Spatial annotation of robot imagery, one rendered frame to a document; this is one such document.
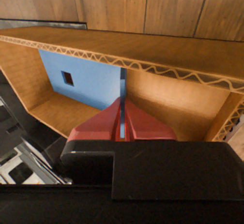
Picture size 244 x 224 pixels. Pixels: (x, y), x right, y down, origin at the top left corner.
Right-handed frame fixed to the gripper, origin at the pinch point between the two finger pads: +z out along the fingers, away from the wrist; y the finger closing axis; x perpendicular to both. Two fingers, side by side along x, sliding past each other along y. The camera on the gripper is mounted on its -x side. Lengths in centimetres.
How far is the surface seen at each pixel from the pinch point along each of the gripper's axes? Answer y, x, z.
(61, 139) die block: 15.9, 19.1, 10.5
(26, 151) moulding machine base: 384, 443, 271
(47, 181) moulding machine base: 254, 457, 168
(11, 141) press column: 42, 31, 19
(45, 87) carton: 13.4, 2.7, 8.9
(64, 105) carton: 10.2, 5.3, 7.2
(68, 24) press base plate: 6.6, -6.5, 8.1
